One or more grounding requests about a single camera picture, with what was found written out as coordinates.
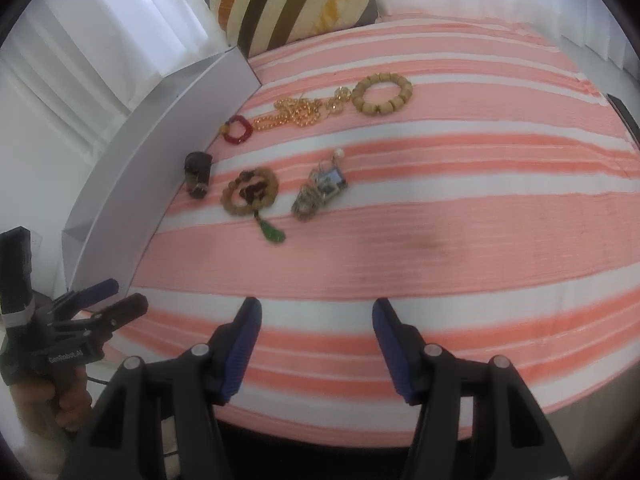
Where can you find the white cardboard box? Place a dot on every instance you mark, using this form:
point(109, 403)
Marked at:
point(150, 160)

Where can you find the black wristwatch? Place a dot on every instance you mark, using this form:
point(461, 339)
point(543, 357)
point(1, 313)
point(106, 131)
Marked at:
point(196, 170)

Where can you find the dark wooden object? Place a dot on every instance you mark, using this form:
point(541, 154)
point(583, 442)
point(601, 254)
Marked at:
point(627, 120)

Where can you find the pink white striped blanket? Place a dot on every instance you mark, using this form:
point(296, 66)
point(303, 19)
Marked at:
point(450, 210)

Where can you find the person's left hand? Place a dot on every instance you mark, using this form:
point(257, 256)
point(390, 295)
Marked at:
point(72, 400)

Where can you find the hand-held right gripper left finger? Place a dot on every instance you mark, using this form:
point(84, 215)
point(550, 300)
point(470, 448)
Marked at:
point(240, 355)

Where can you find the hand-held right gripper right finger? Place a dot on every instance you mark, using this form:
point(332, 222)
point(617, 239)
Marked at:
point(395, 355)

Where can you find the striped brown cream pillow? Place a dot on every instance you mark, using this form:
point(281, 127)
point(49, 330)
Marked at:
point(280, 0)

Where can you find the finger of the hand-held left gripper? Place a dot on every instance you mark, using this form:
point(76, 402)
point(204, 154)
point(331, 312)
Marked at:
point(95, 291)
point(122, 310)

